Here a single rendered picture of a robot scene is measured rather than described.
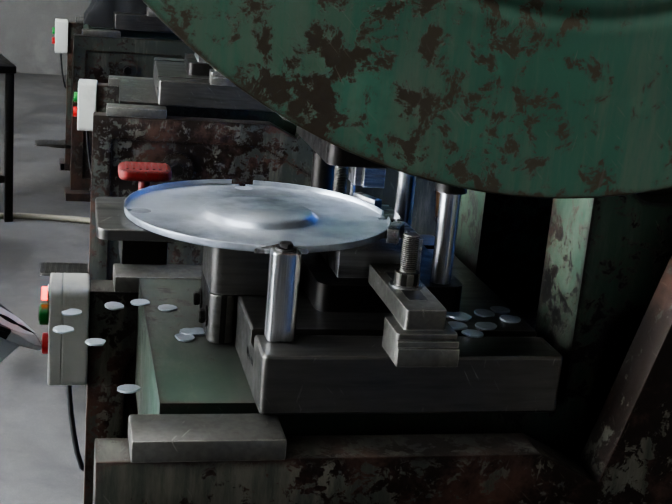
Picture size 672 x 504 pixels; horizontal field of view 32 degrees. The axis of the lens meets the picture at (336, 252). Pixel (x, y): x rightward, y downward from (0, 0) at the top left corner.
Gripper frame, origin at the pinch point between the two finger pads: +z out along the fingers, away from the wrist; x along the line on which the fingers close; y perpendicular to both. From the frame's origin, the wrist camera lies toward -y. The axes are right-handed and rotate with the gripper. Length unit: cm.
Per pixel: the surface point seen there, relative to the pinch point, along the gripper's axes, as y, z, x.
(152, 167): -25.9, 1.8, -7.8
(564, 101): -57, 10, 71
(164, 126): -18, 19, -128
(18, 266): 53, 18, -209
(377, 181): -43, 17, 26
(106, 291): -10.7, 3.8, 2.4
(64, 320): -5.1, 1.2, 3.8
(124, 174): -23.3, -1.0, -6.3
